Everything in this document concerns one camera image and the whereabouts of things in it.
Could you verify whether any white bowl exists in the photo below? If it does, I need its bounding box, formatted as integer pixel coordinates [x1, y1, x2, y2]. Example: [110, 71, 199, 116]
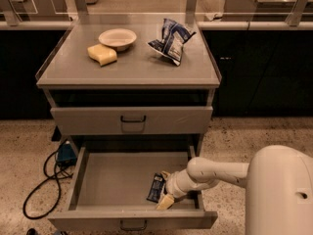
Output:
[98, 28, 137, 52]

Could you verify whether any yellow sponge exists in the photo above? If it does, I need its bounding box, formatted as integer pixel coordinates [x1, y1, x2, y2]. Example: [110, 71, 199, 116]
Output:
[87, 44, 117, 66]

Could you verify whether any closed top drawer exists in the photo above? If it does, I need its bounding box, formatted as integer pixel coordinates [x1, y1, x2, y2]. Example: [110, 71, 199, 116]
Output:
[51, 107, 212, 135]

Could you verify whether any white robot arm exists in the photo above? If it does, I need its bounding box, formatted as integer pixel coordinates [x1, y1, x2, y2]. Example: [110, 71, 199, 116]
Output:
[156, 145, 313, 235]

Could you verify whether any grey background counter left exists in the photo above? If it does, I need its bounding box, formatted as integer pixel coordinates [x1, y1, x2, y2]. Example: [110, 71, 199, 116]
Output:
[0, 0, 69, 22]

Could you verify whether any blue rxbar blueberry bar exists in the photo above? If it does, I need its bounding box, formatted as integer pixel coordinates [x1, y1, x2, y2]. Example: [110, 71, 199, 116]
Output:
[147, 173, 166, 203]

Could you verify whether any grey drawer cabinet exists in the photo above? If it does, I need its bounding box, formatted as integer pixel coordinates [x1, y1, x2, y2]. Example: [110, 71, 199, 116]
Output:
[37, 13, 220, 152]

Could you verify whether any blue white chip bag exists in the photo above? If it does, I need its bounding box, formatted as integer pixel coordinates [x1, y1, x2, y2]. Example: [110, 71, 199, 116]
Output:
[148, 19, 196, 66]

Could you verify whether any black power cable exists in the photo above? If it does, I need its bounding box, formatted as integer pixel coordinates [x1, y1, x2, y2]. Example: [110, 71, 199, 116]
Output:
[22, 149, 74, 220]

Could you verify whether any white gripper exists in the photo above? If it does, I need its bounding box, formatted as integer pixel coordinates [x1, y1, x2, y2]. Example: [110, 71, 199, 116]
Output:
[156, 169, 196, 211]

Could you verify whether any blue power adapter box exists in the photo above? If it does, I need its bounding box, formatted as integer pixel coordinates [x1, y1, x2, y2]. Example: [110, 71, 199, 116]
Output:
[56, 141, 77, 166]

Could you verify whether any grey background counter right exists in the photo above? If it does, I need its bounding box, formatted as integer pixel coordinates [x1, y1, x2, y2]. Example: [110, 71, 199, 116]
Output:
[222, 0, 296, 22]

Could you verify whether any open middle drawer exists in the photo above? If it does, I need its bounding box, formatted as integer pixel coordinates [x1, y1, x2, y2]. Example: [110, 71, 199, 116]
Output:
[48, 146, 218, 232]

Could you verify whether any grey background counter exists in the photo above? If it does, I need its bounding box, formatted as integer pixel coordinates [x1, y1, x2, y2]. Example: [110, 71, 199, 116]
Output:
[0, 0, 69, 22]
[222, 0, 296, 22]

